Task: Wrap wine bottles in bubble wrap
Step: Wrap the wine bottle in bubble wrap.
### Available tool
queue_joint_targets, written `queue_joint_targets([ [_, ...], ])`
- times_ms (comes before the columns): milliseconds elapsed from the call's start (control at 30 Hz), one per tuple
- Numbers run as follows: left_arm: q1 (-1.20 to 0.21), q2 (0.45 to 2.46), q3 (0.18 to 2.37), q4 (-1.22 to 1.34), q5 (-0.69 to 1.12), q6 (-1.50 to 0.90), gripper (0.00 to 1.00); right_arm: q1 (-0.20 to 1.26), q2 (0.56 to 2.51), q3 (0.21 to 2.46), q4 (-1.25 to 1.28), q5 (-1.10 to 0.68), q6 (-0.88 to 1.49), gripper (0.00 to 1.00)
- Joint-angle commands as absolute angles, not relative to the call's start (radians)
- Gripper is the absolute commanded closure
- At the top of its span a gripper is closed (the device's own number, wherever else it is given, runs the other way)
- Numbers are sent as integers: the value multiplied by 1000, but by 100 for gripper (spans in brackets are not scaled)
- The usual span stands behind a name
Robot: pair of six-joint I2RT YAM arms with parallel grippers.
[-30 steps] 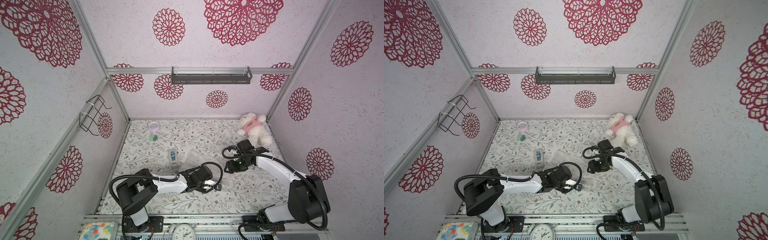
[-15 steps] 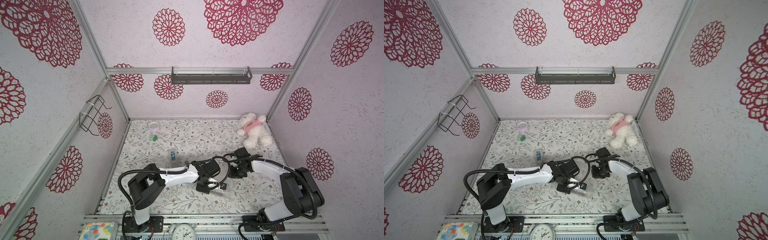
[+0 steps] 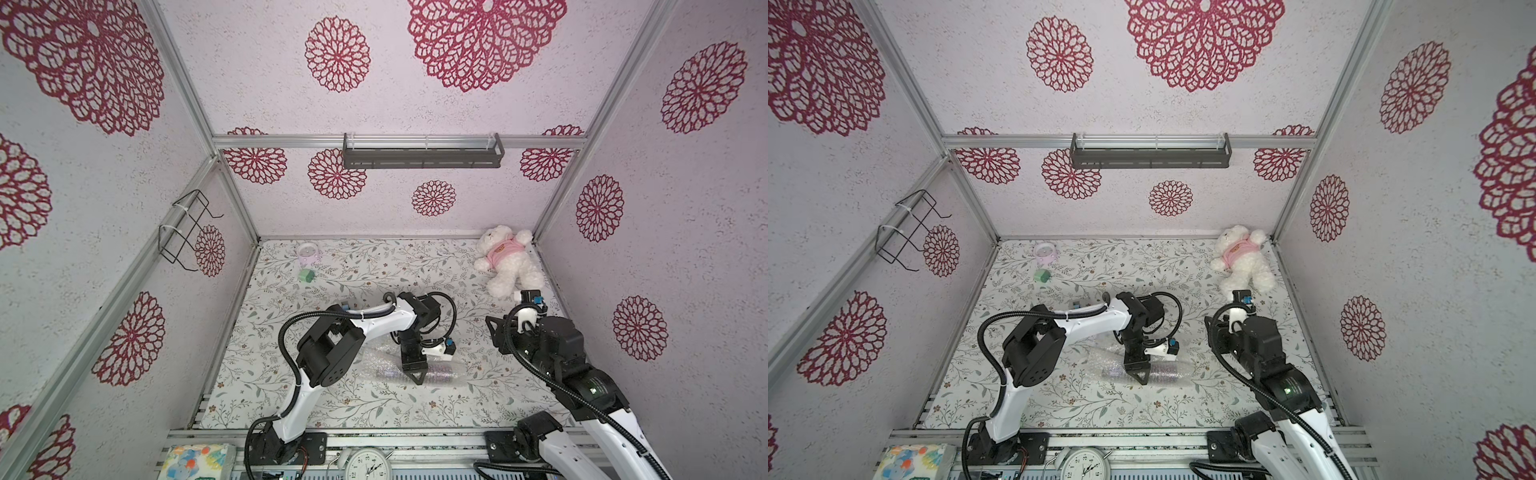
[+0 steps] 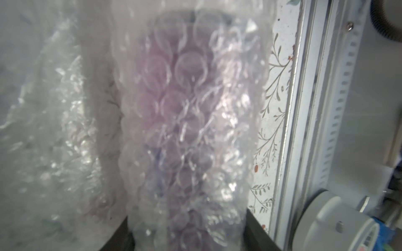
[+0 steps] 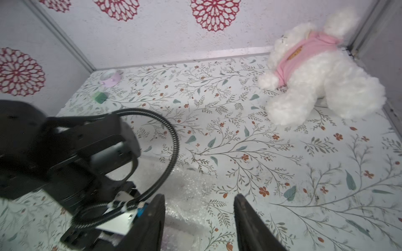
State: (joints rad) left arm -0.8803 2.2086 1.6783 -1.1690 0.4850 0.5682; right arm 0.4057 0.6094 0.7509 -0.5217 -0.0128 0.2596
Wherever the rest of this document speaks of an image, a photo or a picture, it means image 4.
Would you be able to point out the white analog clock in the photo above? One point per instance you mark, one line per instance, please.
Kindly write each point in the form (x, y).
(330, 225)

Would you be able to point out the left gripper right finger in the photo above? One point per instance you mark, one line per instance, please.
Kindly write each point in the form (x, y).
(255, 238)

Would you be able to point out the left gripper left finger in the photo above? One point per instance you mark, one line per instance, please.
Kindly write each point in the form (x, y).
(121, 240)

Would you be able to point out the purple glass bottle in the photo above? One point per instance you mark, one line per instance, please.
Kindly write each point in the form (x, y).
(192, 119)

